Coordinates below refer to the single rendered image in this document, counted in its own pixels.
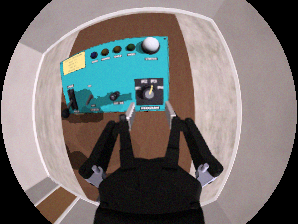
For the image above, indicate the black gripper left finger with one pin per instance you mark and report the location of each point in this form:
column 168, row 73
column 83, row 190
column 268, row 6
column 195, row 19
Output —
column 94, row 168

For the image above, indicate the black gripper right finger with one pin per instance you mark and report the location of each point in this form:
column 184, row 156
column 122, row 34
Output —
column 209, row 168

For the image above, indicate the dark teal box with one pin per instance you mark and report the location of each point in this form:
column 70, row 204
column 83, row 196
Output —
column 137, row 74

